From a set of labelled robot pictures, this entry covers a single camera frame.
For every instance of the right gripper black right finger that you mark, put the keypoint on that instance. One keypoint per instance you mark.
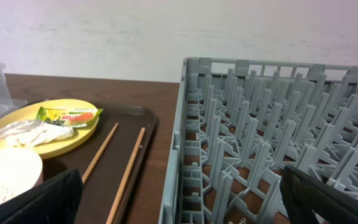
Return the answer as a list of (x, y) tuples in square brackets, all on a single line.
[(304, 197)]

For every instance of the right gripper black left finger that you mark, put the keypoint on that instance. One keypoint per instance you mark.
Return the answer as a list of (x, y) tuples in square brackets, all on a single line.
[(54, 201)]

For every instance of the yellow plate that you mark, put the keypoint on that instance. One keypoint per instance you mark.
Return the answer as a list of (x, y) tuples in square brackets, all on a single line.
[(56, 147)]

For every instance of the wooden chopstick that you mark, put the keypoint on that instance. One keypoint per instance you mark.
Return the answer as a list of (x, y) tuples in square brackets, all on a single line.
[(98, 154), (125, 178)]

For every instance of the green orange snack wrapper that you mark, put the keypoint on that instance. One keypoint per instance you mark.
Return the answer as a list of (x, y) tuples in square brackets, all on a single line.
[(70, 117)]

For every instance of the grey dishwasher rack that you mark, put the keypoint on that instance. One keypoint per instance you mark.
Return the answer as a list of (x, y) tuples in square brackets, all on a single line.
[(239, 123)]

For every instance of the dark brown serving tray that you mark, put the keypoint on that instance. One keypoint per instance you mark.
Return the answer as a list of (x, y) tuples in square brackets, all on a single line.
[(100, 189)]

